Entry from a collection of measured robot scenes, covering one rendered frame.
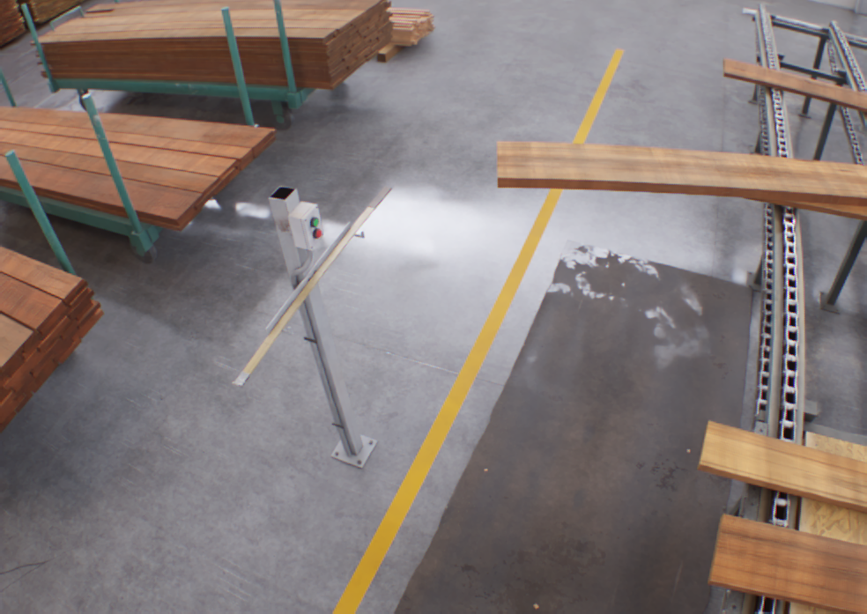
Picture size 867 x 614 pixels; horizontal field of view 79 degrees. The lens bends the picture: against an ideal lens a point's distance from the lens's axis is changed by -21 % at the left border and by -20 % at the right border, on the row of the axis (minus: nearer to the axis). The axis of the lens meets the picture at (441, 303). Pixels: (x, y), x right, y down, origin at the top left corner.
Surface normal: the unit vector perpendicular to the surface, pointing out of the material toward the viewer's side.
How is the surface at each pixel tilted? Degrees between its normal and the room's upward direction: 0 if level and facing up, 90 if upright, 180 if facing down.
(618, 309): 0
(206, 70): 90
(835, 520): 0
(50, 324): 90
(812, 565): 0
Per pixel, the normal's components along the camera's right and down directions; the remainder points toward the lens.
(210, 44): -0.39, 0.67
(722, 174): -0.06, -0.70
